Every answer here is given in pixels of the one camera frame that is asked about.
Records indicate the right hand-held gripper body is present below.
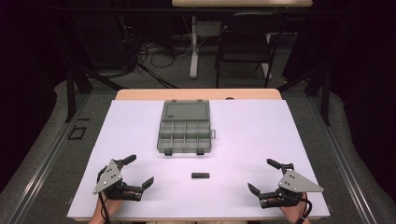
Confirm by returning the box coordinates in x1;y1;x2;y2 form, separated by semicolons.
259;162;325;209

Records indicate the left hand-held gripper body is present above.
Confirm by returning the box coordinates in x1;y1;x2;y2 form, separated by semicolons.
92;159;145;203

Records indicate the grey plastic organiser box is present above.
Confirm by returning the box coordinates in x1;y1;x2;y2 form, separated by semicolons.
156;99;217;157

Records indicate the person's right hand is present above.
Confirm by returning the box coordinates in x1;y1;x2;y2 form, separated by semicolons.
277;192;310;224

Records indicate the person's left hand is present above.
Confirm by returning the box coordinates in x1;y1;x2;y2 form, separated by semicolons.
92;191;123;219

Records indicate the white table mat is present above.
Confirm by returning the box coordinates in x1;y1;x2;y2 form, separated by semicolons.
66;99;331;219

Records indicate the black metal stand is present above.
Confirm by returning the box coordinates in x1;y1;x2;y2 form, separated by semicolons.
277;63;332;127
64;64;127;124

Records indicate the wooden table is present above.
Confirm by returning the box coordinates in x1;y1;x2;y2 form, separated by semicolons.
66;88;332;223

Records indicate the black chair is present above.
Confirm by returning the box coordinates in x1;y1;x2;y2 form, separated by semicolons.
214;12;288;90

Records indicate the wooden desk with white legs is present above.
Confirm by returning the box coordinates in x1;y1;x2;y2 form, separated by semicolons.
171;0;314;80

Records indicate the grey box under desk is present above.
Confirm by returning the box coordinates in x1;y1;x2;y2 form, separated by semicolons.
195;21;223;38

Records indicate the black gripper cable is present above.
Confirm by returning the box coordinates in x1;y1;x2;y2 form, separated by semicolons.
96;166;112;224
295;191;314;224

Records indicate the metal floor rail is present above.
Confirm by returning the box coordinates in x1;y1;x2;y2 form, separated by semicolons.
307;92;382;224
6;92;92;224

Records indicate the bundle of floor cables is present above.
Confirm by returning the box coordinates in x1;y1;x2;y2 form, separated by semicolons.
124;36;194;78

